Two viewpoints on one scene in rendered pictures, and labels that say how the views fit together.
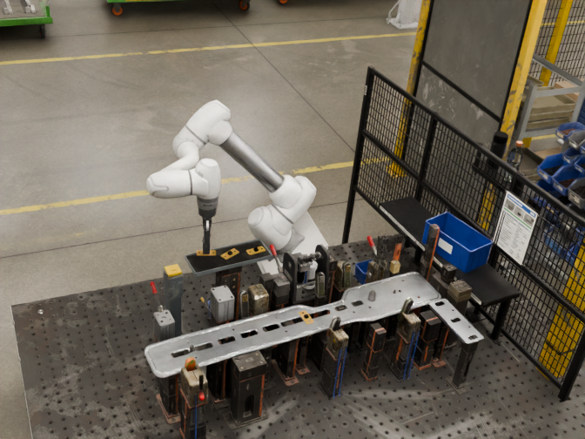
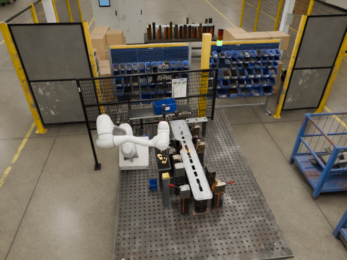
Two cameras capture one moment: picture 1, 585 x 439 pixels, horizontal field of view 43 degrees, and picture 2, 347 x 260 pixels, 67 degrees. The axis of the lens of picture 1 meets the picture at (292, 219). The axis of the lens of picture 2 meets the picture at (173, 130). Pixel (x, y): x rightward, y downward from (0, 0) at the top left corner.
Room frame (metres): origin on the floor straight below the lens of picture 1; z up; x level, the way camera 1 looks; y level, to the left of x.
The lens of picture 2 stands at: (1.81, 2.16, 3.00)
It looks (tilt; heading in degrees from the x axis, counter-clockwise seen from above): 36 degrees down; 290
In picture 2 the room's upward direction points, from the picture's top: straight up
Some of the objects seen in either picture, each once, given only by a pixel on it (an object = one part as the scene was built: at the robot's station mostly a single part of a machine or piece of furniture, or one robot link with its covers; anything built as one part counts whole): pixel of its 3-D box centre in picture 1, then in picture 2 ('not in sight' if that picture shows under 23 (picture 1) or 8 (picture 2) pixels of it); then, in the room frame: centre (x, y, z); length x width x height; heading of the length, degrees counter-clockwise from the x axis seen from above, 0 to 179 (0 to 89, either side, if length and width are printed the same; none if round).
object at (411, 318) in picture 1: (404, 345); (195, 136); (2.49, -0.56, 0.87); 0.12 x 0.09 x 0.35; 30
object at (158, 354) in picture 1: (302, 320); (188, 152); (2.44, -0.09, 1.00); 1.38 x 0.22 x 0.02; 120
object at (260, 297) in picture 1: (256, 323); (177, 169); (2.51, 0.12, 0.89); 0.13 x 0.11 x 0.38; 30
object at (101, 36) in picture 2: not in sight; (109, 51); (5.85, -3.89, 0.52); 1.20 x 0.80 x 1.05; 113
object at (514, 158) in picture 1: (514, 160); (163, 70); (3.10, -1.01, 1.53); 0.06 x 0.06 x 0.20
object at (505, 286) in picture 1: (444, 246); (159, 111); (3.08, -0.78, 1.01); 0.90 x 0.22 x 0.03; 30
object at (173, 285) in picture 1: (173, 311); (166, 192); (2.50, 0.49, 0.92); 0.08 x 0.08 x 0.44; 30
